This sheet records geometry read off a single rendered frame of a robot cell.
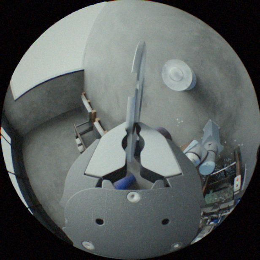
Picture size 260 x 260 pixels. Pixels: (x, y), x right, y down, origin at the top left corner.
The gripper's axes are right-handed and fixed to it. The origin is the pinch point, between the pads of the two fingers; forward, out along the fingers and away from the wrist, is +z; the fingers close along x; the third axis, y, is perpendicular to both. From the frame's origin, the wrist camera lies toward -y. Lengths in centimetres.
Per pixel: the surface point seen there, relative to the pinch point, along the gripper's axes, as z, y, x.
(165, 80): 72, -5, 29
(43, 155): 120, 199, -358
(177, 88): 63, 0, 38
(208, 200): -12, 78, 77
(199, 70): 76, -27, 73
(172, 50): 99, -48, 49
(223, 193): -16, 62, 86
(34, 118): 198, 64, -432
